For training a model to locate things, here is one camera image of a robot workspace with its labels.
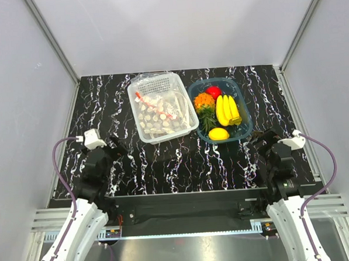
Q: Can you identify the yellow toy lemon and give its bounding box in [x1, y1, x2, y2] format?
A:
[208, 127, 230, 141]

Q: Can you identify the clear dotted zip bag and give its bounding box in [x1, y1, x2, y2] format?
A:
[134, 91, 193, 140]

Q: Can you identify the red toy apple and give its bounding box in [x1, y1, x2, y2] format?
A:
[205, 86, 222, 100]

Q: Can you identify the orange toy pineapple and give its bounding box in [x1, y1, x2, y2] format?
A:
[193, 93, 216, 133]

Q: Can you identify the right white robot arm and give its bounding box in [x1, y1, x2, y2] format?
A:
[250, 130, 331, 261]

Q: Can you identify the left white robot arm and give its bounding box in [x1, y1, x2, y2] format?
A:
[41, 136, 127, 261]

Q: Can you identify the orange zipper clear bag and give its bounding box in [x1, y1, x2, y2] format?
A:
[129, 72, 180, 119]

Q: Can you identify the yellow toy banana bunch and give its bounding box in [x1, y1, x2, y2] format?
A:
[216, 95, 242, 127]

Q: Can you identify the teal transparent plastic tub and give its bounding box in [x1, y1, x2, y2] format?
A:
[188, 77, 253, 144]

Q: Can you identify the white perforated plastic basket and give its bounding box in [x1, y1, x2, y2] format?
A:
[127, 72, 199, 145]

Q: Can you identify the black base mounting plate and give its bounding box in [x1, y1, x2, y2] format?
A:
[107, 189, 267, 237]

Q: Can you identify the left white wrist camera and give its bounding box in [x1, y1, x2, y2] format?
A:
[76, 128, 107, 151]

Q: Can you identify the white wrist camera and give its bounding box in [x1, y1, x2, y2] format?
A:
[76, 128, 107, 151]
[278, 130, 306, 151]

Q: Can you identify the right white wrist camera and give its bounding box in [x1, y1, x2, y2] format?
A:
[278, 130, 306, 151]

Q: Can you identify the right aluminium frame post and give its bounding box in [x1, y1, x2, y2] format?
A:
[275, 0, 336, 73]

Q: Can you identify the aluminium frame post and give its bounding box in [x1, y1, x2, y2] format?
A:
[23, 0, 81, 89]
[275, 0, 336, 73]

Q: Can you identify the aluminium front rail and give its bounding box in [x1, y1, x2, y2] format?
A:
[30, 194, 348, 242]

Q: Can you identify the left aluminium frame post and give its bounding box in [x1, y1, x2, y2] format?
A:
[23, 0, 81, 89]

